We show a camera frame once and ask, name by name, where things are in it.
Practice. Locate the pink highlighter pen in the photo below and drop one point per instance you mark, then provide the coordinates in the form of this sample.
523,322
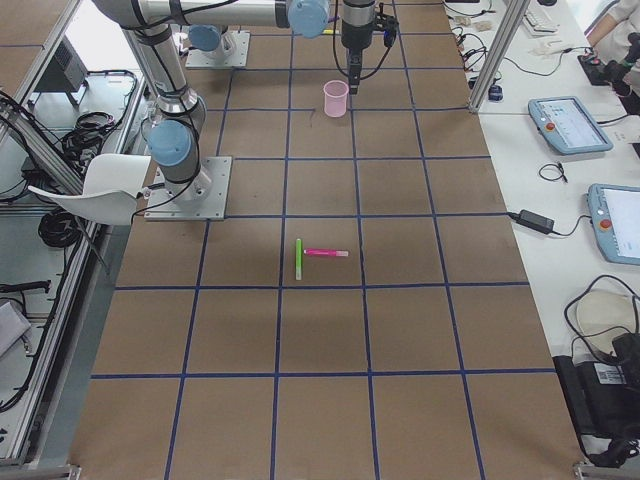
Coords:
325,253

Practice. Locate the pink mesh cup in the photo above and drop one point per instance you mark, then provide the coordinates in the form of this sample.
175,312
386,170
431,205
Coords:
335,98

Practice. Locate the dark blue checked pouch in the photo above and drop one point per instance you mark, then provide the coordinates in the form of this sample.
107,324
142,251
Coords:
495,93

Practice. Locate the green highlighter pen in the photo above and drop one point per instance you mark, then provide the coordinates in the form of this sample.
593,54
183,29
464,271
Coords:
299,252

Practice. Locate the upper blue teach pendant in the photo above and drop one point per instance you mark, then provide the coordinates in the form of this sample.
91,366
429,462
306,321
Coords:
567,126

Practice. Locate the blue teach pendant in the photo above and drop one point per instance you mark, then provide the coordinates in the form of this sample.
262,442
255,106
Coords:
614,213
567,126

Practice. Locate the black power adapter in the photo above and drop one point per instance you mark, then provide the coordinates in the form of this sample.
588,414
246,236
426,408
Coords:
533,221

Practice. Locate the white plastic chair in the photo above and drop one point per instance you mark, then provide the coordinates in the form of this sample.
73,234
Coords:
111,185

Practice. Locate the person in white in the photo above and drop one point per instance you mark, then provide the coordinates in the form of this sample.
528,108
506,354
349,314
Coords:
615,40

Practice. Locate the lower blue teach pendant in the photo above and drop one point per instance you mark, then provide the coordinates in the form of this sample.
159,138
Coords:
614,213

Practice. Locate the black device on table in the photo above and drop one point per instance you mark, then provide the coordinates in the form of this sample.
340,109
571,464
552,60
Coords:
603,400

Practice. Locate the aluminium frame post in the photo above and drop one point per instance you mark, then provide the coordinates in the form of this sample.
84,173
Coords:
505,33

